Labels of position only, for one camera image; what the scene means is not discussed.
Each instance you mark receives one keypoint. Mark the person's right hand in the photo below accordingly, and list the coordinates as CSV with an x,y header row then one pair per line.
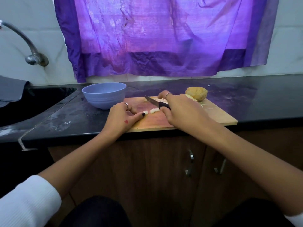
x,y
187,113

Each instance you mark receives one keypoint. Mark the person's left hand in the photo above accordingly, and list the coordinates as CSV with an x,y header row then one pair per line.
x,y
120,121

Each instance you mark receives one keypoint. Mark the potato slice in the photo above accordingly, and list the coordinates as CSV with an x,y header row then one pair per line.
x,y
191,97

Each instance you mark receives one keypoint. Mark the rounded potato end piece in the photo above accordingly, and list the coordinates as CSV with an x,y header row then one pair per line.
x,y
196,93

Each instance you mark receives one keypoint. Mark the blue bowl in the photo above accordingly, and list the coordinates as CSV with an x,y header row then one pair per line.
x,y
104,96

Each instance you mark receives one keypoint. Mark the pile of diced potato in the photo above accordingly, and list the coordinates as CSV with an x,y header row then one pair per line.
x,y
158,99

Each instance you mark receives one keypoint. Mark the tan potato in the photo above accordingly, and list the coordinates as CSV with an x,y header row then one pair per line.
x,y
154,111

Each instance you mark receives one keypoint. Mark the person's right forearm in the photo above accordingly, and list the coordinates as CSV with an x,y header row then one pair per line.
x,y
255,165

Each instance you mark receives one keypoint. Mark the person's dark trousers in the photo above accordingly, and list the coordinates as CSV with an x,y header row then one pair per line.
x,y
94,212

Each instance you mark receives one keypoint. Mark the wooden cutting board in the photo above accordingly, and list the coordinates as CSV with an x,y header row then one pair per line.
x,y
222,115

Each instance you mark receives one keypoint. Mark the purple cloth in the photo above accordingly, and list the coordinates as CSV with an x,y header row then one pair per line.
x,y
165,35

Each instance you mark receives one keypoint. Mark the dark sink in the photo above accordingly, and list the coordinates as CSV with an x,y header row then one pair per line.
x,y
28,106

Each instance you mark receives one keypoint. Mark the metal faucet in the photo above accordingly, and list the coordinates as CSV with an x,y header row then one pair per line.
x,y
33,58

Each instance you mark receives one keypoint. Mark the grey cloth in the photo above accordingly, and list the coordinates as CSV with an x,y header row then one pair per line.
x,y
12,89

